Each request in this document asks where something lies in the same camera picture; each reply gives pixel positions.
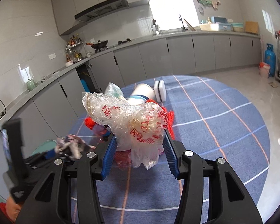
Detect clear bag with red print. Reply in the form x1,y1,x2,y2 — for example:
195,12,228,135
82,93,168,169

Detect clear bag with green print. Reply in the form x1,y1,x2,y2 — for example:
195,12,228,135
105,83,126,100

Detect teal trash bin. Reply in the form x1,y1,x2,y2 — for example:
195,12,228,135
31,140,57,155

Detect kitchen faucet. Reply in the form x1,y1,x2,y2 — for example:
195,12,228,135
178,14,188,31

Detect grey base cabinets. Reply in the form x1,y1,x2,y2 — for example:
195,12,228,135
0,32,262,154

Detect small red net piece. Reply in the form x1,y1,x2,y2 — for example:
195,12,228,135
84,117,96,130

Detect blue plaid tablecloth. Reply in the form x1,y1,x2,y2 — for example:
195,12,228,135
67,75,271,224

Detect green ceramic jar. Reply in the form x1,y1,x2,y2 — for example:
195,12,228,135
26,79,37,92

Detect red mesh net bag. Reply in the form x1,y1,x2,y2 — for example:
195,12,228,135
146,99,175,140

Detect white bowl on counter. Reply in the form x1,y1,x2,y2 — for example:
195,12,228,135
65,60,74,67

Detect spice rack with bottles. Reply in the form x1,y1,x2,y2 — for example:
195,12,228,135
65,34,86,63

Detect white black sponge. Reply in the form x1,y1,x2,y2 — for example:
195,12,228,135
154,80,166,103

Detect white bucket red bag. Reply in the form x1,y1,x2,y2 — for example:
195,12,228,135
259,62,271,78

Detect white paper cup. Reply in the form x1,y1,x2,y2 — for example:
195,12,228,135
127,83,155,105

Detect black wok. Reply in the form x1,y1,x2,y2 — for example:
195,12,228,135
85,41,108,50

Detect blue gas cylinder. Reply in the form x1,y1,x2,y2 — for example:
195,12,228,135
265,43,276,77

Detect wooden cutting board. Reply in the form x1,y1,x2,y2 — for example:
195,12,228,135
244,21,259,35

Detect blue dish rack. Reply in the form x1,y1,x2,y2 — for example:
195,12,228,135
210,16,232,31

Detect black range hood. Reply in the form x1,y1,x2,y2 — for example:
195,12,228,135
74,0,129,23

